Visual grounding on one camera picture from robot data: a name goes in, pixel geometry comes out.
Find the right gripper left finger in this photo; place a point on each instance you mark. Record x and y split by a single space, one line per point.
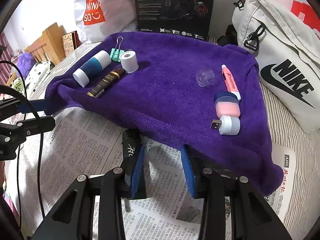
134 175

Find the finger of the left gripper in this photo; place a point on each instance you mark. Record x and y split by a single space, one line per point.
36 126
37 105

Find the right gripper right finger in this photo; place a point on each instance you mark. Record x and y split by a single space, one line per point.
191 171

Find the black Horizon stick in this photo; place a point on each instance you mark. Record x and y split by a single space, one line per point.
131 143

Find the white USB night light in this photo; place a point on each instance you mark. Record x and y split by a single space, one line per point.
227 125

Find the black gold lighter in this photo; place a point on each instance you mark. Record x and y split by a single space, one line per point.
106 82

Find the pink blue eraser case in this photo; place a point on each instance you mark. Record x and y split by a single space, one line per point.
226 103

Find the blue white bottle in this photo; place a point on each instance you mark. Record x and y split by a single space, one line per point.
91 68

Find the pink highlighter pen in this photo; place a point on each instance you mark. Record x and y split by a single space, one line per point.
230 82

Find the clear plastic cap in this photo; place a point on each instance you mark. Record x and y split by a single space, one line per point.
205 77

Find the green binder clip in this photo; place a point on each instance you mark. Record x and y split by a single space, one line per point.
116 51

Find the white tape roll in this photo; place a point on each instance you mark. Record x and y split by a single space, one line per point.
129 61

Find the purple plush toy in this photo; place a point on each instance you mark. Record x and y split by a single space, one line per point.
25 63

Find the newspaper sheet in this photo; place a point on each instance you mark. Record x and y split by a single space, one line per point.
94 203

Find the wooden furniture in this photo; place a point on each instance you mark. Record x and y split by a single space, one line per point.
49 46

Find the purple towel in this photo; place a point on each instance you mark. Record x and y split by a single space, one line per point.
163 100

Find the patterned notebook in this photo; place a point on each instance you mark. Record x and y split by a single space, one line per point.
70 42

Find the white Miniso plastic bag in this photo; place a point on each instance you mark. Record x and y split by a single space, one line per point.
96 19

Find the white Nike waist bag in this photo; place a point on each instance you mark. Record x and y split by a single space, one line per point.
287 51

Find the black headset box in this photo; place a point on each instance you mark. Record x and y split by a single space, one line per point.
188 18

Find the black bag strap buckle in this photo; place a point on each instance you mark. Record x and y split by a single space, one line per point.
230 37

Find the red paper bag white handles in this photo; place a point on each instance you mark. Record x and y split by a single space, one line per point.
306 14

